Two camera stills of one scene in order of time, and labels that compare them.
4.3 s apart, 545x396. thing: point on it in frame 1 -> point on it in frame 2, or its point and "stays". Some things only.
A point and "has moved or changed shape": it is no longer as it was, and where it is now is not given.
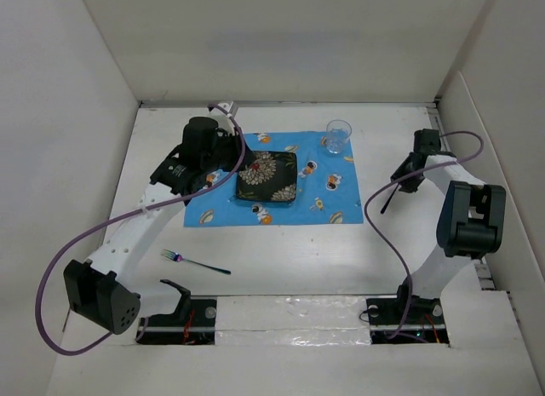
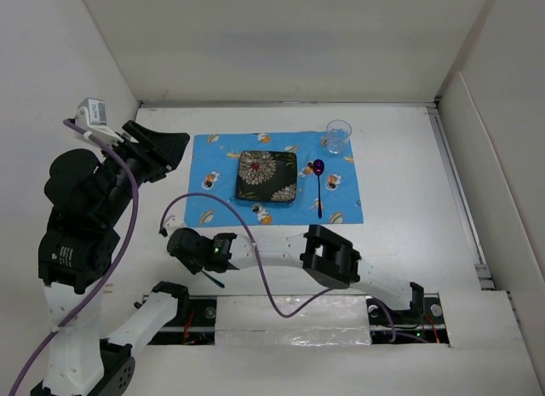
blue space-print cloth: [328, 189] stays
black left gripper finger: [243, 156] -> [166, 148]
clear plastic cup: [337, 134] stays
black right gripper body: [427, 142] -> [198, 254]
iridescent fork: [179, 258] has moved or changed shape
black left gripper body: [221, 158] -> [141, 164]
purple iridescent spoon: [389, 199] -> [318, 168]
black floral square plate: [268, 175] stays
